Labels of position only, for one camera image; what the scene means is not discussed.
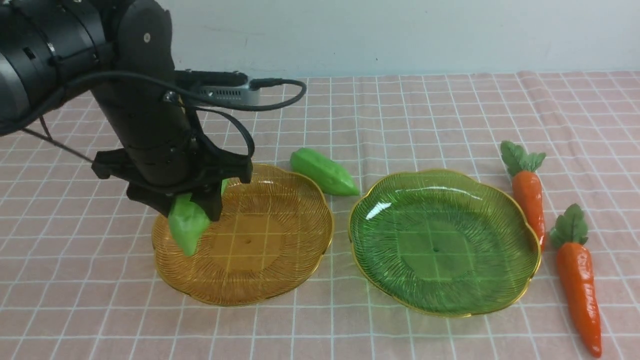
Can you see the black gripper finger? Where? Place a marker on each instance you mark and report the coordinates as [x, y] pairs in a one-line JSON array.
[[210, 201], [161, 203]]

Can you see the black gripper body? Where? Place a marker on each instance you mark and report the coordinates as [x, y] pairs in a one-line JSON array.
[[171, 170]]

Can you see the green toy cucumber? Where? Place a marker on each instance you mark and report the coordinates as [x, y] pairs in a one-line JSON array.
[[331, 177], [187, 221]]

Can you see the orange toy carrot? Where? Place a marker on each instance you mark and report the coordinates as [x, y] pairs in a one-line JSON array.
[[575, 269], [526, 185]]

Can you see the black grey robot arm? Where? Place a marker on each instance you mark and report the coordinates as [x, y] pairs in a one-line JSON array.
[[121, 51]]

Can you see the amber plastic plate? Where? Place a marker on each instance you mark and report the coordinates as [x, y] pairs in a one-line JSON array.
[[270, 238]]

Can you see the pink checked tablecloth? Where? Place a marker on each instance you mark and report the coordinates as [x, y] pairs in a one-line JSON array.
[[77, 274]]

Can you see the green plastic plate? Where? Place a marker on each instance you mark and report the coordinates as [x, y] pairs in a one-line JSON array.
[[443, 244]]

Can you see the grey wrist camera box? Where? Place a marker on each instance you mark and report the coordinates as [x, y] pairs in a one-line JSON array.
[[231, 87]]

